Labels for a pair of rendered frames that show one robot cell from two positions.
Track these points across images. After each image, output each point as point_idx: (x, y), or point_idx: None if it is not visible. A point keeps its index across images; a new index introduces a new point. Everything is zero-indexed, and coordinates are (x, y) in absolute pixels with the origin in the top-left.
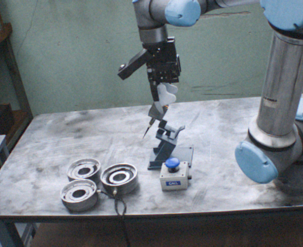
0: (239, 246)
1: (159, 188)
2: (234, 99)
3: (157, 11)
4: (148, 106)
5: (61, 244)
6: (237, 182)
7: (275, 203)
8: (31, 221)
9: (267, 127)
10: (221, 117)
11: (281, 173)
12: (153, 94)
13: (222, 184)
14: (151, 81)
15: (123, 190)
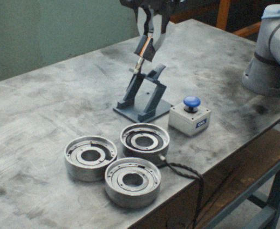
0: (215, 176)
1: (184, 136)
2: (110, 46)
3: None
4: (29, 74)
5: None
6: (233, 104)
7: None
8: None
9: None
10: (125, 62)
11: (274, 79)
12: (166, 24)
13: (227, 110)
14: (168, 5)
15: (167, 151)
